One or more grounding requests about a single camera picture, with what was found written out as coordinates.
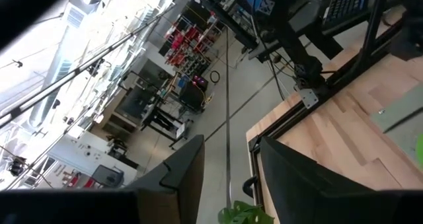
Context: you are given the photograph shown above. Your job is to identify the black standing desk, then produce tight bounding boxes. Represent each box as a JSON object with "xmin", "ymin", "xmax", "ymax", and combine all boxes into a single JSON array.
[{"xmin": 140, "ymin": 71, "xmax": 194, "ymax": 149}]

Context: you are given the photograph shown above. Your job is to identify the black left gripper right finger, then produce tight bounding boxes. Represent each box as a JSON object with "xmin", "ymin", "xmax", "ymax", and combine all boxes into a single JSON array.
[{"xmin": 260, "ymin": 136, "xmax": 423, "ymax": 224}]

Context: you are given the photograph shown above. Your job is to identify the grey office chair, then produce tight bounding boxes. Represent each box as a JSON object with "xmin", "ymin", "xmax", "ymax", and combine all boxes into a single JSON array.
[{"xmin": 91, "ymin": 164, "xmax": 125, "ymax": 188}]

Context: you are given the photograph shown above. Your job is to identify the green plant in white pot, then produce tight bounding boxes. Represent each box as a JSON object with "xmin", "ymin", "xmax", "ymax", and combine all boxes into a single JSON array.
[{"xmin": 217, "ymin": 200, "xmax": 275, "ymax": 224}]

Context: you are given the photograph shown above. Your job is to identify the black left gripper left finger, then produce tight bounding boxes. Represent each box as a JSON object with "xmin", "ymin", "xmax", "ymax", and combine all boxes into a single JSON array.
[{"xmin": 127, "ymin": 134, "xmax": 206, "ymax": 224}]

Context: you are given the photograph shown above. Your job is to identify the white pillar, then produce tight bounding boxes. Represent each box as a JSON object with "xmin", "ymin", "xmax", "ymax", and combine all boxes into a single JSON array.
[{"xmin": 49, "ymin": 131, "xmax": 138, "ymax": 185}]

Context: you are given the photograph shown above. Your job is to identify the laptop with backlit keyboard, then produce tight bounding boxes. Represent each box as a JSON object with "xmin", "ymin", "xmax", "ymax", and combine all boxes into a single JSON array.
[{"xmin": 322, "ymin": 0, "xmax": 373, "ymax": 25}]

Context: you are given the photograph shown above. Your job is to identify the green apple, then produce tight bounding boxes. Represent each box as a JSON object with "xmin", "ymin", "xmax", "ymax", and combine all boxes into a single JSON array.
[{"xmin": 415, "ymin": 133, "xmax": 423, "ymax": 168}]

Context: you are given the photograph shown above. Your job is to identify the black computer tower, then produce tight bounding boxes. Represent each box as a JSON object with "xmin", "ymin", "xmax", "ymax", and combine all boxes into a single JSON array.
[{"xmin": 180, "ymin": 74, "xmax": 210, "ymax": 112}]

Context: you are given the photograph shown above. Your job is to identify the shelf with red bins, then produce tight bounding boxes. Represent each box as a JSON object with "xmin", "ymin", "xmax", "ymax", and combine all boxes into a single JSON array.
[{"xmin": 164, "ymin": 14, "xmax": 222, "ymax": 76}]

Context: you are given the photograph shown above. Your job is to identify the silver metal bracket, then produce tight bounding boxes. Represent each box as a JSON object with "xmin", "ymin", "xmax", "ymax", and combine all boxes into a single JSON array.
[{"xmin": 299, "ymin": 87, "xmax": 320, "ymax": 110}]

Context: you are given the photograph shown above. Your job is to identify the black aluminium table frame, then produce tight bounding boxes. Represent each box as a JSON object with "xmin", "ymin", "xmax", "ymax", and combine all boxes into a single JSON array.
[{"xmin": 243, "ymin": 0, "xmax": 407, "ymax": 208}]

